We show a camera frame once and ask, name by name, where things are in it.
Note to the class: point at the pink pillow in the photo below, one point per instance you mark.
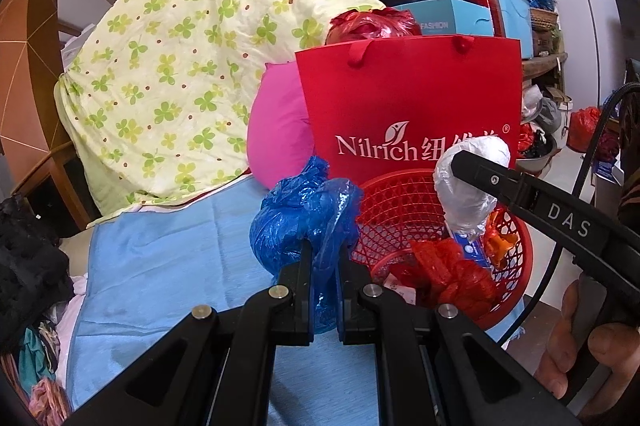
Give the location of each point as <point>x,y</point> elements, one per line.
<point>280,130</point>

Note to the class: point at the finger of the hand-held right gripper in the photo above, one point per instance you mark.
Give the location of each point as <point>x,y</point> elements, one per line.
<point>490,178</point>

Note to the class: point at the yellow clover print quilt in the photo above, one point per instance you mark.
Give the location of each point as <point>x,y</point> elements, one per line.
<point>175,55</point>

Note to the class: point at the blue and white carton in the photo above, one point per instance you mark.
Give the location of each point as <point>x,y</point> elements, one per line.
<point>475,253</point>

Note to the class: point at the red and white small box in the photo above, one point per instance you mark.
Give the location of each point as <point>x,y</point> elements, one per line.
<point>400,288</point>

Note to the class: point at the wicker basket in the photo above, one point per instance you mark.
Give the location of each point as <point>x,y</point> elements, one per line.
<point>544,19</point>

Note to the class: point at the light blue blanket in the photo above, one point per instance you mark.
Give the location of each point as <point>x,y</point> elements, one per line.
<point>175,266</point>

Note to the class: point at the wooden table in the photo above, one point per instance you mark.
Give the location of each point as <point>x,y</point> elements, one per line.
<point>542,65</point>

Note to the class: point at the brown wooden pillar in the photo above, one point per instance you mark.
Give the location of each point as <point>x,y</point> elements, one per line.
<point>30,30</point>

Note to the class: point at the metal basin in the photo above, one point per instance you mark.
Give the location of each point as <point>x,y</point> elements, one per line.
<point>542,153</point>

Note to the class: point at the red plastic bag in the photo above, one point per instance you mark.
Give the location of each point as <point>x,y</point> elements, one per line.
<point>370,25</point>
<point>585,128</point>
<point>450,276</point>

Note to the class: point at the light blue cardboard box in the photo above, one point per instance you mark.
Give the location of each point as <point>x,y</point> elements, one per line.
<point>450,18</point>

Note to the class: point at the red paper shopping bag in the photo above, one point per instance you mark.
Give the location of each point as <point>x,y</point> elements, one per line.
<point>400,95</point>

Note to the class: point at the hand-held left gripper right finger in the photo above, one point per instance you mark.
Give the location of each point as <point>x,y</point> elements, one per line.
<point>341,306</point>

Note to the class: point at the white plastic bag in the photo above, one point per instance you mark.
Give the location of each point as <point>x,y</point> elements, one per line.
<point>465,206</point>

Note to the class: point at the orange wrapper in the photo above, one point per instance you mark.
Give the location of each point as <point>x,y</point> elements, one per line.
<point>497,241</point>

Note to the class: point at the red plastic mesh basket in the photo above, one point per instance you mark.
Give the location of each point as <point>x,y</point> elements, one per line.
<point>395,216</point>

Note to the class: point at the teal cloth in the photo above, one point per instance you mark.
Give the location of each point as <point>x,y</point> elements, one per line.
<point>35,351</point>

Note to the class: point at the blue plastic bag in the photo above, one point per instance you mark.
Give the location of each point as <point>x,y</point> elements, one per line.
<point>290,226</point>

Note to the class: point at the person's right hand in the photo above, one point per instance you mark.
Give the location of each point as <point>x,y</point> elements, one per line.
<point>560,341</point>

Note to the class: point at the black clothing pile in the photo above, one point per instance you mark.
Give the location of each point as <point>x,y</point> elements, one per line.
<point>30,266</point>

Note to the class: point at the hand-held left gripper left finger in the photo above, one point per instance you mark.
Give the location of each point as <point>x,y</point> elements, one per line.
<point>306,306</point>

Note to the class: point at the blue plastic storage bin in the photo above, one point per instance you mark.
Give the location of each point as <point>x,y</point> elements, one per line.
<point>515,20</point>

